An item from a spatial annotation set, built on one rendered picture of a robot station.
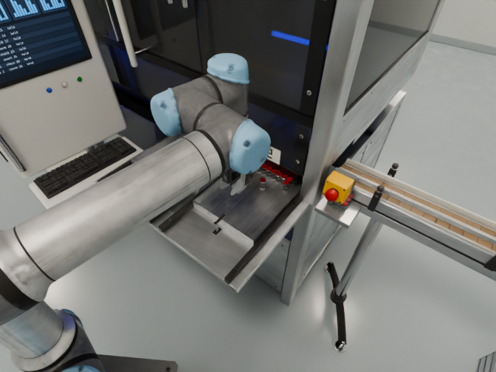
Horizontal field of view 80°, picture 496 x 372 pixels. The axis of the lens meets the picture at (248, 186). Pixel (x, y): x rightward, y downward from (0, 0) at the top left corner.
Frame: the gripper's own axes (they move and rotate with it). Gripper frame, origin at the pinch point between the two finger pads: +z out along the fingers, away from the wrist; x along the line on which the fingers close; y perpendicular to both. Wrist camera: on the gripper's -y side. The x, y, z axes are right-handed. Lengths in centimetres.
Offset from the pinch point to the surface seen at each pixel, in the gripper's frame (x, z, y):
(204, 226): -11.4, 21.4, 4.7
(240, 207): -6.7, 21.1, -8.5
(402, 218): 39, 18, -35
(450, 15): -17, 69, -486
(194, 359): -11, 110, 25
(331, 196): 19.2, 8.9, -20.8
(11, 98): -90, -4, 17
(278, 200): 2.0, 21.0, -19.4
